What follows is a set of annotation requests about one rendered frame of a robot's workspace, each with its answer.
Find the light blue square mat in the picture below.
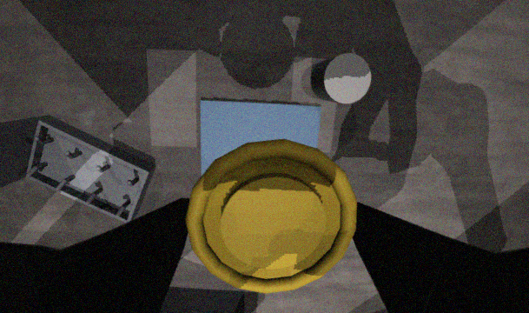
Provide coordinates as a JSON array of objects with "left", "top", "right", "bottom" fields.
[{"left": 201, "top": 100, "right": 321, "bottom": 176}]

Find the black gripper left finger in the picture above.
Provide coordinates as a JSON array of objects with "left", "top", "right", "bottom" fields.
[{"left": 0, "top": 198, "right": 189, "bottom": 313}]

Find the yellow round plate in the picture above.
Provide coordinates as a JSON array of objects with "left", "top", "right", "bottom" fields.
[{"left": 186, "top": 139, "right": 357, "bottom": 293}]

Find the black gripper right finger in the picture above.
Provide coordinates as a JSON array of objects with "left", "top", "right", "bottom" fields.
[{"left": 353, "top": 203, "right": 529, "bottom": 313}]

